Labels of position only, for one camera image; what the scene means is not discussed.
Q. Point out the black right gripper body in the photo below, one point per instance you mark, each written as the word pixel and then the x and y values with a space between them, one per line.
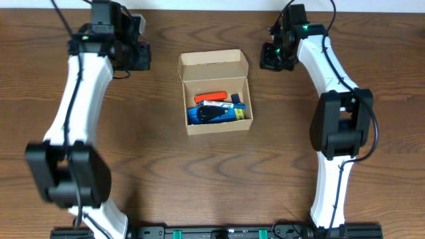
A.
pixel 275 56

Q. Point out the brown cardboard box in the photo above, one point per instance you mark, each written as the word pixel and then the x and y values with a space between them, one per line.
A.
pixel 211 72

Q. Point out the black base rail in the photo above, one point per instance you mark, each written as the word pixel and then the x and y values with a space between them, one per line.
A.
pixel 279 231

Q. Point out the blue plastic block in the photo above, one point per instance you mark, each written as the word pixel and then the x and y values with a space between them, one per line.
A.
pixel 193 120

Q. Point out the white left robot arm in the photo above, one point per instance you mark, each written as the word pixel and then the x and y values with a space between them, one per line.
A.
pixel 67 169

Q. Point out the blue whiteboard marker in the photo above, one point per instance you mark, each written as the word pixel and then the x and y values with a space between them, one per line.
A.
pixel 223 104

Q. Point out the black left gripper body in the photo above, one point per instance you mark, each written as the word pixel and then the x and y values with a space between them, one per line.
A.
pixel 138 56

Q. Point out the yellow highlighter pen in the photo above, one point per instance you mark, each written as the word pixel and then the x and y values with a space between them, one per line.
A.
pixel 239 112

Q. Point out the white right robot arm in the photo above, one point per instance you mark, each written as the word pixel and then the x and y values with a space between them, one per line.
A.
pixel 344 129

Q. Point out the black correction tape dispenser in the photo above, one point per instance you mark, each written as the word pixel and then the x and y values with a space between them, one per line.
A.
pixel 207 113

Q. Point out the red stapler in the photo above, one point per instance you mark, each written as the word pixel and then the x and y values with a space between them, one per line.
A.
pixel 214 96

